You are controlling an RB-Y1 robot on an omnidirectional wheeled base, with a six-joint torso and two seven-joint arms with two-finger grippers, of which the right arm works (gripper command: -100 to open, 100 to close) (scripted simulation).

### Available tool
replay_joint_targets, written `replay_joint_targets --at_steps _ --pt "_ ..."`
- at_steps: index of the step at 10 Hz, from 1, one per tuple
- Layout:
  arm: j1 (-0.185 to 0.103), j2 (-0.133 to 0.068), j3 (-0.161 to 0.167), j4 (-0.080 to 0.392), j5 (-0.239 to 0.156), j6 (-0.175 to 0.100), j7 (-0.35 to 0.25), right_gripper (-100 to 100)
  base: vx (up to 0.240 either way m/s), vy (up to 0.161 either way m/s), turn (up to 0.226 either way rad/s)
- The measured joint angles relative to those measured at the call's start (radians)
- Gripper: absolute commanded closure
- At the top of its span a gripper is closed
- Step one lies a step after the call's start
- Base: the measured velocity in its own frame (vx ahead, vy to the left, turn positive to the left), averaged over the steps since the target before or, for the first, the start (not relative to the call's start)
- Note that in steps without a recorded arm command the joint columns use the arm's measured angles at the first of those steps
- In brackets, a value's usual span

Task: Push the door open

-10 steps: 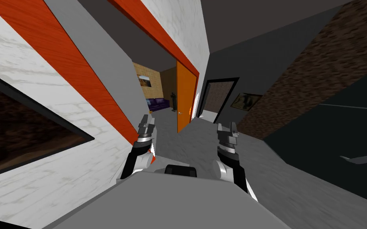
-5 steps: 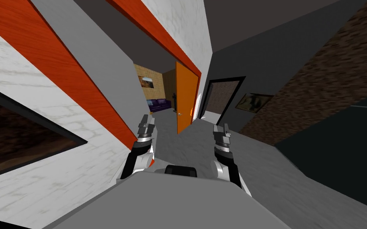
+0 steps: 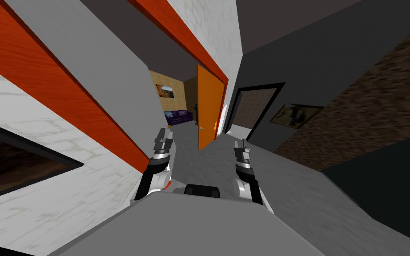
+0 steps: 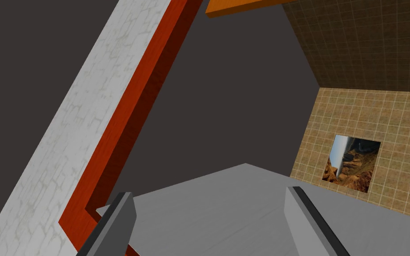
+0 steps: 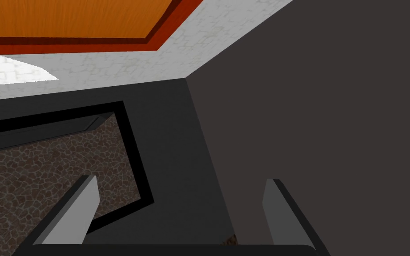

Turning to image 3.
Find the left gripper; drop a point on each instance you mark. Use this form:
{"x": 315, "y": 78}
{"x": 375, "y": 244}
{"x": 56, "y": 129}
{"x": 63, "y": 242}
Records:
{"x": 162, "y": 146}

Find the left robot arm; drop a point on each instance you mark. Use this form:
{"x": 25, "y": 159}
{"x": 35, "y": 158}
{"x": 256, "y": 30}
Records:
{"x": 155, "y": 174}

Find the orange door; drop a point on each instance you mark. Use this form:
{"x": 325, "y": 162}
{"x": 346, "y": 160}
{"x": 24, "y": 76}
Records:
{"x": 210, "y": 106}

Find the dark framed picture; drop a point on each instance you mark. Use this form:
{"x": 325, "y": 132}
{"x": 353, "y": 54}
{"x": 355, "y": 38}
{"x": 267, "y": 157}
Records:
{"x": 295, "y": 115}

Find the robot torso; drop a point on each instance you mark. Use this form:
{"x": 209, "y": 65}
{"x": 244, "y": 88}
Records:
{"x": 190, "y": 227}

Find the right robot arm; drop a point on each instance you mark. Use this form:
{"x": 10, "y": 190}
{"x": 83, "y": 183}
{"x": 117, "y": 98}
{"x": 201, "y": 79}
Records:
{"x": 247, "y": 177}

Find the purple sofa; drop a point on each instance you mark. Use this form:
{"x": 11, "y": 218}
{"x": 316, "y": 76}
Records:
{"x": 178, "y": 116}

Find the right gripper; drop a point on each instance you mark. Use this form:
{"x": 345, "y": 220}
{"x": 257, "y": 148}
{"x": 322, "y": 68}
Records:
{"x": 242, "y": 155}

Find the black framed window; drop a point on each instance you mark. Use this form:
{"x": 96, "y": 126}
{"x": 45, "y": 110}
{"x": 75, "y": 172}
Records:
{"x": 9, "y": 163}
{"x": 253, "y": 106}

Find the orange picture on wall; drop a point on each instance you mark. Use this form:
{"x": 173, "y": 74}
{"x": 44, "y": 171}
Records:
{"x": 164, "y": 91}

